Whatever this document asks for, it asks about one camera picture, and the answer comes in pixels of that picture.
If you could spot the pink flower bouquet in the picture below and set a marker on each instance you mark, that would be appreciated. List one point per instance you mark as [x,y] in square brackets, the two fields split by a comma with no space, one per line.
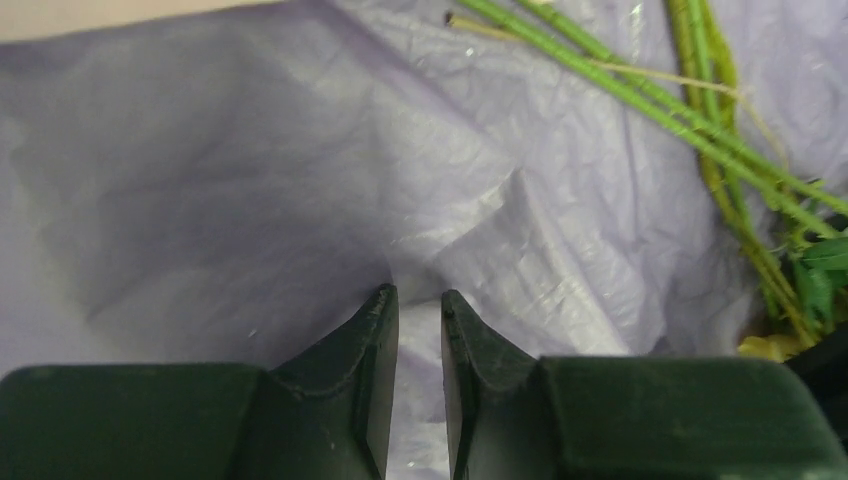
[792,231]

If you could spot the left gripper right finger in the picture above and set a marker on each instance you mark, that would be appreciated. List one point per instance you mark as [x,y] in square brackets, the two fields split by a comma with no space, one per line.
[513,416]

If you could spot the purple pink wrapping paper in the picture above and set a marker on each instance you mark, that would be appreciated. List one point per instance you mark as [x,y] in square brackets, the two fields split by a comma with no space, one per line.
[232,187]

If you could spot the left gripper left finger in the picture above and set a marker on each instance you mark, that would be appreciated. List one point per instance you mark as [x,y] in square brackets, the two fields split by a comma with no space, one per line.
[324,414]

